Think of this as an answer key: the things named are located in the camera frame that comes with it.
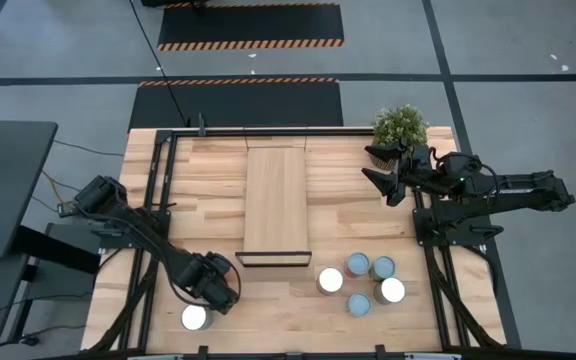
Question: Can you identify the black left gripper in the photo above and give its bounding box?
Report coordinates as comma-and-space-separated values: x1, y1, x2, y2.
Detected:
180, 252, 243, 316

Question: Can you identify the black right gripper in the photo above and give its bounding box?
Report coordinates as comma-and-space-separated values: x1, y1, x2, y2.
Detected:
360, 141, 442, 208

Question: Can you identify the teal-sided bright-lidded can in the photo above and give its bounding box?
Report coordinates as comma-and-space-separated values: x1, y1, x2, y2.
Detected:
180, 303, 215, 332

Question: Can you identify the teal tomato can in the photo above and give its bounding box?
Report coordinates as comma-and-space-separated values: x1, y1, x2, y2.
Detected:
369, 255, 397, 282

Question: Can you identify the magenta label can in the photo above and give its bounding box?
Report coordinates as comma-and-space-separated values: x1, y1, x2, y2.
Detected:
343, 251, 372, 279

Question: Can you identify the orange pineapple can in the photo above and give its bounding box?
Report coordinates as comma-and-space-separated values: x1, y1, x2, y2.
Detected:
315, 266, 345, 296

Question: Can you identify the bright-lidded tin can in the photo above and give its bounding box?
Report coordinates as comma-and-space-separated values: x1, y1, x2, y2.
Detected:
373, 277, 407, 306

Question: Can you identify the grey-lidded tin can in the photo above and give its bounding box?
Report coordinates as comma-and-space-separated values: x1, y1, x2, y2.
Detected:
346, 292, 373, 318

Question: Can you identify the potted green plant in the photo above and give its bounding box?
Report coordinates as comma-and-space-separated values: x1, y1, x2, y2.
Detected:
369, 103, 430, 171

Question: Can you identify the black desk leg beam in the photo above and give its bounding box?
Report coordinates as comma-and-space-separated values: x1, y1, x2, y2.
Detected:
12, 224, 102, 275

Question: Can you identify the black hazard-striped floor mat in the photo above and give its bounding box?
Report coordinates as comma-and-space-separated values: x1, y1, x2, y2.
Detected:
127, 77, 344, 129
156, 2, 345, 52

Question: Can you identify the dark grey desk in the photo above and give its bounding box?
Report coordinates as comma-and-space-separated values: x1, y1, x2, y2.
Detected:
0, 119, 59, 259

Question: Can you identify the wooden shelf with black frame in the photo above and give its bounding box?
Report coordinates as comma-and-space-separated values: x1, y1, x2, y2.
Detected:
235, 124, 313, 268

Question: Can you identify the black aluminium table frame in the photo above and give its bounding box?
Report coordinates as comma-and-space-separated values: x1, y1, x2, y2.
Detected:
85, 127, 508, 360

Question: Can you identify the thin grey cable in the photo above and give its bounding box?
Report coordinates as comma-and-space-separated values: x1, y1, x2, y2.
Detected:
52, 139, 125, 158

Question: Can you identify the yellow cable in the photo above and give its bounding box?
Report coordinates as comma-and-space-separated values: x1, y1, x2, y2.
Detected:
41, 169, 77, 209

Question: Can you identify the black power cable with plug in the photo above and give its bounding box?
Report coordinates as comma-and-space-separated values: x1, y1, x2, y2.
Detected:
0, 324, 88, 348

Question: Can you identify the black floor cable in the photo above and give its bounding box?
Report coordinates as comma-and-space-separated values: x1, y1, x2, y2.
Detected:
128, 0, 192, 127

